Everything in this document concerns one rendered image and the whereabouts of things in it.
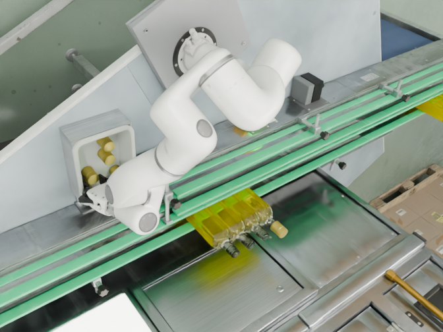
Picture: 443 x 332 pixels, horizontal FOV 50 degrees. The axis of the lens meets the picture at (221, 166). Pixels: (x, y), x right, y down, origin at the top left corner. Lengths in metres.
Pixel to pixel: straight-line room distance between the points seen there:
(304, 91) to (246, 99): 0.90
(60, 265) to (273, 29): 0.96
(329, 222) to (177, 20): 0.91
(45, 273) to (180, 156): 0.58
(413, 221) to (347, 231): 3.59
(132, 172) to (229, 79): 0.29
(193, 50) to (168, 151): 0.46
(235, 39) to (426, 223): 4.16
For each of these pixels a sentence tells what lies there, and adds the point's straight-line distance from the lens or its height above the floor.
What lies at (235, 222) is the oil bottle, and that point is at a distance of 1.45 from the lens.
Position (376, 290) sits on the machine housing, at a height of 1.42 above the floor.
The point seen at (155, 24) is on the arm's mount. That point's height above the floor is 0.78.
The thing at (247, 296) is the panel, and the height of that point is 1.21.
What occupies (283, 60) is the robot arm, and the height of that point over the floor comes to 1.14.
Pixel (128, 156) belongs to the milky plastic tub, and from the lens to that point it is 1.38.
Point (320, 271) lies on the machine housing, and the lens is 1.62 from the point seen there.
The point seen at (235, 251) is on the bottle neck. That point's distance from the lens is 1.39.
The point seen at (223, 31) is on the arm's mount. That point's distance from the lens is 1.43.
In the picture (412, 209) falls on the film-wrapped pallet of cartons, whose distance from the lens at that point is 5.46.
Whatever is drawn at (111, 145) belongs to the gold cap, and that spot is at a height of 0.81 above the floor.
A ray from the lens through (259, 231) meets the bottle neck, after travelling 1.45.
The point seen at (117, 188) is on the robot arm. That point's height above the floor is 1.08.
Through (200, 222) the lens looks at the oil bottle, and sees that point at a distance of 1.44.
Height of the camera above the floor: 1.79
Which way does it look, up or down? 36 degrees down
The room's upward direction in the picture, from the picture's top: 131 degrees clockwise
